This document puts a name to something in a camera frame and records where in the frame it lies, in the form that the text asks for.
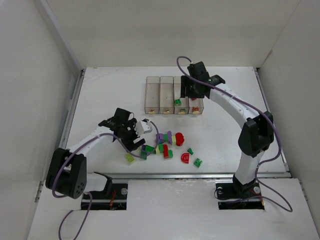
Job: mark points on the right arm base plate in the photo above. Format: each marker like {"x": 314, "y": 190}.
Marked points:
{"x": 231, "y": 197}

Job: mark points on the purple lime lego cluster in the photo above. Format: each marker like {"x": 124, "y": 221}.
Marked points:
{"x": 168, "y": 138}

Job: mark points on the red green lego stack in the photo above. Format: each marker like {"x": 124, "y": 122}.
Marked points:
{"x": 165, "y": 151}

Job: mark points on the green wedge lego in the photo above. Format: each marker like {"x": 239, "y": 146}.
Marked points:
{"x": 190, "y": 151}

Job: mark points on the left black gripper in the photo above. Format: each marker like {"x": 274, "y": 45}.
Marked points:
{"x": 131, "y": 135}

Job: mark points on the red arch lego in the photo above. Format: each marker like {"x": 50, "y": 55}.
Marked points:
{"x": 185, "y": 158}

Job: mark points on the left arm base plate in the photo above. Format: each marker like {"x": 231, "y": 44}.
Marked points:
{"x": 113, "y": 198}

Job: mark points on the aluminium rail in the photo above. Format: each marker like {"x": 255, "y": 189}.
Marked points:
{"x": 178, "y": 176}

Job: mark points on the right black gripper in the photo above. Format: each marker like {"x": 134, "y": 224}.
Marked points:
{"x": 188, "y": 88}

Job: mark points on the green square lego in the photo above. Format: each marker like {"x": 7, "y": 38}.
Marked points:
{"x": 177, "y": 102}
{"x": 198, "y": 162}

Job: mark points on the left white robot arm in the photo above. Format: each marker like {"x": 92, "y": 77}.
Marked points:
{"x": 68, "y": 176}

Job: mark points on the red round lego stack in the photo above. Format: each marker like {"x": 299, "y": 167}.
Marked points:
{"x": 179, "y": 139}

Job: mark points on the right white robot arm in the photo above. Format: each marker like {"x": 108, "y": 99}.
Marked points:
{"x": 256, "y": 128}

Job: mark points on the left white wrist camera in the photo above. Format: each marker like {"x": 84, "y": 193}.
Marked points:
{"x": 143, "y": 127}

